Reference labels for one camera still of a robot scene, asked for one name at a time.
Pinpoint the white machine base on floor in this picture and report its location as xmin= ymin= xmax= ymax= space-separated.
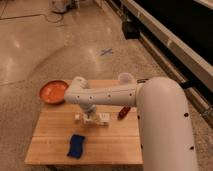
xmin=49 ymin=0 xmax=78 ymax=13

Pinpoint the blue sponge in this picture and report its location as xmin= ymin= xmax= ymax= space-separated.
xmin=67 ymin=134 xmax=85 ymax=159

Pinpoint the translucent plastic cup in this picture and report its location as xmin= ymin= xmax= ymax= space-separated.
xmin=118 ymin=73 xmax=134 ymax=84

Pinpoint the small brown red bottle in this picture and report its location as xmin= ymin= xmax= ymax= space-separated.
xmin=118 ymin=106 xmax=131 ymax=119

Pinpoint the white bottle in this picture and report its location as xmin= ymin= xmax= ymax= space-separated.
xmin=74 ymin=113 xmax=110 ymax=126

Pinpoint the orange bowl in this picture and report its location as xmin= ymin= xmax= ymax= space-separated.
xmin=39 ymin=80 xmax=69 ymax=104

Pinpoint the wooden folding table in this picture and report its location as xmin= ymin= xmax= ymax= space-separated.
xmin=25 ymin=103 xmax=143 ymax=166

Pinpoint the black box on floor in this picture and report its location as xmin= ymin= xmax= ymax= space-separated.
xmin=122 ymin=22 xmax=140 ymax=39

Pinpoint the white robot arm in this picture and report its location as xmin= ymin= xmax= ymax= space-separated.
xmin=64 ymin=77 xmax=199 ymax=171

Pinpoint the black rectangular case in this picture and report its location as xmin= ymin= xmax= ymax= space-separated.
xmin=137 ymin=79 xmax=148 ymax=83

